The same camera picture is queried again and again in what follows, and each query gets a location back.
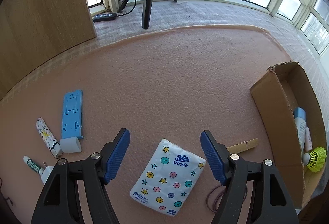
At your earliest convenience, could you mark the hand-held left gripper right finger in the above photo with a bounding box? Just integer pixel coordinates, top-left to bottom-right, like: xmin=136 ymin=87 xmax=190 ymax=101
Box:
xmin=200 ymin=130 xmax=300 ymax=224

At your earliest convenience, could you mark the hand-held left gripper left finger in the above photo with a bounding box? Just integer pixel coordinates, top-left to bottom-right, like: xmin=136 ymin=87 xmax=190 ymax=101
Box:
xmin=31 ymin=128 xmax=131 ymax=224

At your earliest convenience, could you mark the wooden clothespin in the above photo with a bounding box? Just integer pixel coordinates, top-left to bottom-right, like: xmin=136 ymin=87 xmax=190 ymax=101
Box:
xmin=226 ymin=138 xmax=259 ymax=155

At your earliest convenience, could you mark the translucent white cap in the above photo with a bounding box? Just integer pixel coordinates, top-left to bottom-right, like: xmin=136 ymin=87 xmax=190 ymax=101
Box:
xmin=60 ymin=137 xmax=82 ymax=154

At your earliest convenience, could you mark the dotted tissue pack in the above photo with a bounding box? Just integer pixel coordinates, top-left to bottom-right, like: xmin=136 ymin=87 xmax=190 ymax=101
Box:
xmin=129 ymin=139 xmax=207 ymax=217

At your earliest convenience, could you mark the cardboard box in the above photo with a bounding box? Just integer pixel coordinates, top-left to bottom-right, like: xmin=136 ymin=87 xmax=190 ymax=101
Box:
xmin=250 ymin=61 xmax=328 ymax=210

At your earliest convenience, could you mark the white bottle with blue cap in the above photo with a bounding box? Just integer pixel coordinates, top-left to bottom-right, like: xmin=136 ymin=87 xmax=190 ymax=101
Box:
xmin=293 ymin=107 xmax=307 ymax=152

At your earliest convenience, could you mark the yellow shuttlecock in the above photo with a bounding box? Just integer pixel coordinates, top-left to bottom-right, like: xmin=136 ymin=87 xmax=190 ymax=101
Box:
xmin=302 ymin=146 xmax=327 ymax=172

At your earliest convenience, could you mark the blue phone stand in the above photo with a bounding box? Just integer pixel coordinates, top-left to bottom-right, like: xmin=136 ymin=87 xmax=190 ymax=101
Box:
xmin=61 ymin=90 xmax=84 ymax=140

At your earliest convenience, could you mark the patterned lighter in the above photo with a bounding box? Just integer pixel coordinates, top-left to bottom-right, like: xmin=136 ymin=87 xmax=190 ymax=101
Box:
xmin=35 ymin=117 xmax=63 ymax=159

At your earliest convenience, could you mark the white charger plug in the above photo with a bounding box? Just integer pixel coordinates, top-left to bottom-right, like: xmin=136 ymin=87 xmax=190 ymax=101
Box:
xmin=41 ymin=162 xmax=56 ymax=185

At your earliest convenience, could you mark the green white ointment tube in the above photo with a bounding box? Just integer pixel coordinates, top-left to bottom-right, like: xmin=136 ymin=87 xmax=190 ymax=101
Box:
xmin=23 ymin=155 xmax=45 ymax=179

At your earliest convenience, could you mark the pink blanket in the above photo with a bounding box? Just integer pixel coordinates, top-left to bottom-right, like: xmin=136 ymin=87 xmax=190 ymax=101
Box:
xmin=0 ymin=24 xmax=309 ymax=224

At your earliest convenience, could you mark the light oak wood panel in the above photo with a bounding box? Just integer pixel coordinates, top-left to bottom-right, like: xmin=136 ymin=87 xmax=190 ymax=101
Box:
xmin=0 ymin=0 xmax=97 ymax=98

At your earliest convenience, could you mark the brown hair tie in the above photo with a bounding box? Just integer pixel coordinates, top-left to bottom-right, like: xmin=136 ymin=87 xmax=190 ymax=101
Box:
xmin=206 ymin=184 xmax=248 ymax=214

